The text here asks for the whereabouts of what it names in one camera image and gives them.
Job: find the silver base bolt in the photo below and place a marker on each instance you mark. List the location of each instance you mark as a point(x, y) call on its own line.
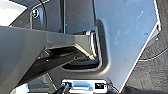
point(35, 13)

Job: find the grey robot torso limb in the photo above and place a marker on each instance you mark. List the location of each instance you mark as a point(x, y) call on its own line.
point(20, 50)

